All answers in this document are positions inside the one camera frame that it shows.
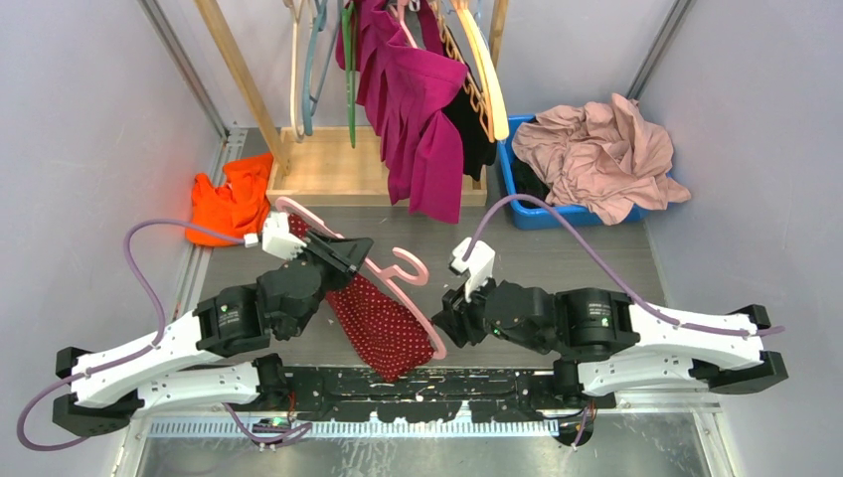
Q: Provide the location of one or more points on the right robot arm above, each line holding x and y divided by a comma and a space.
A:
608, 343

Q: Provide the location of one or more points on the magenta skirt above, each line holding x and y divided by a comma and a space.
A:
404, 92

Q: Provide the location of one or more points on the aluminium rail frame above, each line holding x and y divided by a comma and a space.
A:
211, 420

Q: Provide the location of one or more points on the orange garment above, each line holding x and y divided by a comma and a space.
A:
239, 206

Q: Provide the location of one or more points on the pink garment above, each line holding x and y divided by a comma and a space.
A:
605, 157

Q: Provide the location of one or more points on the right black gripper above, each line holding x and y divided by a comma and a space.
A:
456, 318

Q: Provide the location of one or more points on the pink plastic hanger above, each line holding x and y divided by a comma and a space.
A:
408, 268

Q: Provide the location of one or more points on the blue plastic bin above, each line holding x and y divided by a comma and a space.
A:
527, 217

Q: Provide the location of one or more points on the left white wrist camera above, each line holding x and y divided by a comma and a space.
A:
277, 238

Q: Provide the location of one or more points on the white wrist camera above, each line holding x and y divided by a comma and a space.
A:
277, 238
477, 267

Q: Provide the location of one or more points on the red dotted garment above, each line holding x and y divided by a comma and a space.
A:
383, 332

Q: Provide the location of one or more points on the cream hanger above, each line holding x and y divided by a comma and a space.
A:
298, 12

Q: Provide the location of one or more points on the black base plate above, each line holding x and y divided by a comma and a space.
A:
423, 395

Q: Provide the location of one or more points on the black garment in bin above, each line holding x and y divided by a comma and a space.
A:
527, 182

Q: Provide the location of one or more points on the teal blue hanger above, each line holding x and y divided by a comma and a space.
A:
322, 40

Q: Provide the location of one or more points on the wooden hanger rack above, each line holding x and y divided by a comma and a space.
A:
323, 169

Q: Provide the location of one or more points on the black skirt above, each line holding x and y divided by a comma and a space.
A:
465, 143

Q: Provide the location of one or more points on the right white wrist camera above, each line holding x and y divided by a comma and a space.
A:
477, 267

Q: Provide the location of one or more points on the light blue hanger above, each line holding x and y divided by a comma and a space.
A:
476, 9

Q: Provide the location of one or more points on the green hanger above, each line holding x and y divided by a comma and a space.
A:
349, 40

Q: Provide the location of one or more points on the light wooden hanger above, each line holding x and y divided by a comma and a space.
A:
496, 123

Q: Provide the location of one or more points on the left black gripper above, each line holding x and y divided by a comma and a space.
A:
342, 256

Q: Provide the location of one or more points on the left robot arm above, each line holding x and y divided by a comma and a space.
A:
176, 365

